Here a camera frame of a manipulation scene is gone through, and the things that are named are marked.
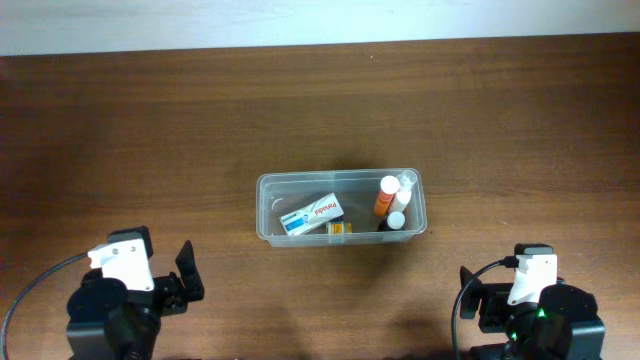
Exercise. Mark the white spray bottle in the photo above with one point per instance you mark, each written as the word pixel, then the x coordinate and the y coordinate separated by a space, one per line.
pixel 407 180

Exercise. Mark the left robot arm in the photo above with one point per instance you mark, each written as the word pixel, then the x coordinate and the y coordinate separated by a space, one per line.
pixel 116 312

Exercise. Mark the orange tube white cap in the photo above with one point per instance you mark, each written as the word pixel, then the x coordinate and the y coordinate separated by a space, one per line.
pixel 389 186

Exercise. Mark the dark bottle white cap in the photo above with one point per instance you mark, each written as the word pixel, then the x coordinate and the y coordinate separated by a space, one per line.
pixel 393 222

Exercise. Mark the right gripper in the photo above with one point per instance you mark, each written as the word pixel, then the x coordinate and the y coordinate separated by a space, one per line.
pixel 492 303

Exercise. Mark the clear plastic container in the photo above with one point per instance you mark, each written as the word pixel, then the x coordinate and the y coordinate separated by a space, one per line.
pixel 356 190

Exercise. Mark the white Panadol box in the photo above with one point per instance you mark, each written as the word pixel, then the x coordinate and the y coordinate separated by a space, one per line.
pixel 312 216

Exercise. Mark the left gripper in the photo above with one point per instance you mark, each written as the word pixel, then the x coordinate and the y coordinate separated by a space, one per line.
pixel 173 289

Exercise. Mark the small jar gold lid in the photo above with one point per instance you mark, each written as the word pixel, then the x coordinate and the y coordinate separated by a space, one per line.
pixel 337 231

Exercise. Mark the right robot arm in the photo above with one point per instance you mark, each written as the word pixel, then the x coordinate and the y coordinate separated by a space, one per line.
pixel 564 325

